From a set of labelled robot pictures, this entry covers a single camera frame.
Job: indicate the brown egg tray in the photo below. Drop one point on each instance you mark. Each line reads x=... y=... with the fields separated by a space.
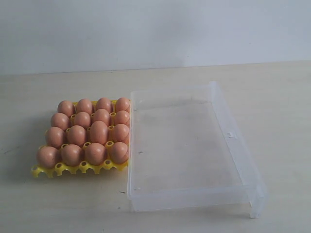
x=104 y=103
x=122 y=104
x=66 y=107
x=122 y=117
x=82 y=119
x=84 y=105
x=102 y=115
x=61 y=121

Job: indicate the brown egg box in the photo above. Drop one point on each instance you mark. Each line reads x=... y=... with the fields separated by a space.
x=76 y=135
x=119 y=153
x=72 y=154

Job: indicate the brown egg column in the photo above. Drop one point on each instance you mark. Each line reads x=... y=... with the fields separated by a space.
x=55 y=137
x=48 y=157

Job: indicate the brown egg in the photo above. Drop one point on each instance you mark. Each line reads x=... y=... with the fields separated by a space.
x=95 y=154
x=120 y=133
x=98 y=132

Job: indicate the clear plastic container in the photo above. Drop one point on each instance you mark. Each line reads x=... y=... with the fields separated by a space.
x=186 y=150

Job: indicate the yellow plastic egg tray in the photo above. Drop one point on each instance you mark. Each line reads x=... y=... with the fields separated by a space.
x=84 y=166

